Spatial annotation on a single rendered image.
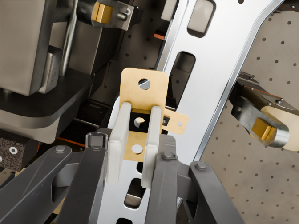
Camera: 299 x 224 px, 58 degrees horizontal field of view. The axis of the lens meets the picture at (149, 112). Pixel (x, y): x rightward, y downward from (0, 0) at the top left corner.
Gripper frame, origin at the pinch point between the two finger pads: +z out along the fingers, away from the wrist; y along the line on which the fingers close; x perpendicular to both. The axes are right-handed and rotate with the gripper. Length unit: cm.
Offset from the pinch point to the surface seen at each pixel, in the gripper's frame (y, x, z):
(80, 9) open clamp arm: -9.0, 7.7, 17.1
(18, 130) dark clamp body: -18.7, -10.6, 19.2
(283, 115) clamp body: 21.2, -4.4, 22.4
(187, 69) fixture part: 7.6, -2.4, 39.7
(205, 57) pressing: 8.6, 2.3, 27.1
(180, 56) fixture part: 5.6, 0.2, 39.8
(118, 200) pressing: -3.5, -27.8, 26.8
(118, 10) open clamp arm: -5.6, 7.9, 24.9
